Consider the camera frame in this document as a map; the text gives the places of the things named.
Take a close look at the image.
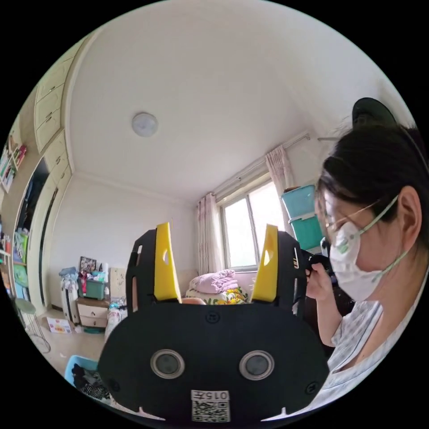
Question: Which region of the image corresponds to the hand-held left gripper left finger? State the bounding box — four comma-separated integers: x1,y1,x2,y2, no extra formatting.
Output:
153,222,182,304

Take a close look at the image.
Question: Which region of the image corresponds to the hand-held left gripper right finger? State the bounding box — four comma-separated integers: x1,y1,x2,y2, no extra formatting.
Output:
250,223,279,304

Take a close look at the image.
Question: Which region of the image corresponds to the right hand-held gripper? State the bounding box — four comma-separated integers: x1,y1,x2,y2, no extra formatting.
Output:
303,237,336,279

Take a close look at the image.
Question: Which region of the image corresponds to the person's right forearm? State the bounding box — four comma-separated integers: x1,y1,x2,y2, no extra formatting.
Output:
315,293,353,349

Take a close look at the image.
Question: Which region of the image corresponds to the person's right hand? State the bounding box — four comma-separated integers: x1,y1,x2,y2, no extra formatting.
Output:
307,262,339,302

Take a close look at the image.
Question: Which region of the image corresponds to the teal plastic storage box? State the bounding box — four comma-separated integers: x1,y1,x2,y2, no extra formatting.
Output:
289,214,326,254

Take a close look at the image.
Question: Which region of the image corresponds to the bed with floral sheet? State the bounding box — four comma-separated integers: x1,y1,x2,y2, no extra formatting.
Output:
105,286,252,336

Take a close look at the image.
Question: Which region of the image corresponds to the window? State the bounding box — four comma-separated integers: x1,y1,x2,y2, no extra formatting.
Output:
219,181,293,272

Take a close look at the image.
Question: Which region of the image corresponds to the folded pink blanket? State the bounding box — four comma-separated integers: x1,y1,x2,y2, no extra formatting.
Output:
189,269,240,295

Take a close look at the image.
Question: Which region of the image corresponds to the pink patterned curtain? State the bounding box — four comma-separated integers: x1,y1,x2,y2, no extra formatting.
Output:
196,193,224,276
265,144,296,202

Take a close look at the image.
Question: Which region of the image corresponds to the light blue plastic storage box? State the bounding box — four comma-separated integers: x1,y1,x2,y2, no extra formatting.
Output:
281,184,318,221

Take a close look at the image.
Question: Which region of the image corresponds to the cream nightstand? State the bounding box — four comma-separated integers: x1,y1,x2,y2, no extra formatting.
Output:
76,256,112,329

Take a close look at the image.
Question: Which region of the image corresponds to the white suitcase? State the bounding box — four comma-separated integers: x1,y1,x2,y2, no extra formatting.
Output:
59,266,82,324

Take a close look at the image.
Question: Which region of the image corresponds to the person's body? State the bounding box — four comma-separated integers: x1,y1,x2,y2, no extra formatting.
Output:
315,97,429,408

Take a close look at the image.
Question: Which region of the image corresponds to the white carton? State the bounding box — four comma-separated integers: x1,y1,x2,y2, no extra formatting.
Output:
46,316,73,334

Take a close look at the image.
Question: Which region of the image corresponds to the blue basket with clothes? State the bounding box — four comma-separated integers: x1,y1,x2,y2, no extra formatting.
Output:
65,354,112,402

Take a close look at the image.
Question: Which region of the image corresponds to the green round stool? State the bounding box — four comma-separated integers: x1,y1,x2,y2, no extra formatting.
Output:
14,297,51,353

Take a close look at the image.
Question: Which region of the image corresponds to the round white ceiling lamp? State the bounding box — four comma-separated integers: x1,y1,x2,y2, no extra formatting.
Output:
131,112,159,137

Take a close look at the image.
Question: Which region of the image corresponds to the cream cupboard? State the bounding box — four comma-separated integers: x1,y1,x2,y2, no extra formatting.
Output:
16,33,98,311

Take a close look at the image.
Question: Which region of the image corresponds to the wall shelf with books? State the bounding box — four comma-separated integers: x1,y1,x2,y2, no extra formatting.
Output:
0,133,31,304

